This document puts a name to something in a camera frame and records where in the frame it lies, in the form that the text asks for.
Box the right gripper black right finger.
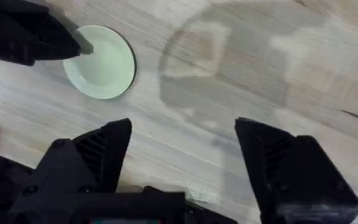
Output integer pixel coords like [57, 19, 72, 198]
[234, 117, 358, 224]

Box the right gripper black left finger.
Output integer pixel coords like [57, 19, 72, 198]
[9, 118, 133, 216]

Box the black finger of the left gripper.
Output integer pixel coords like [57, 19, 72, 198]
[0, 0, 82, 67]

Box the pale green round plate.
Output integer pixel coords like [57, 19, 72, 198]
[62, 24, 137, 101]

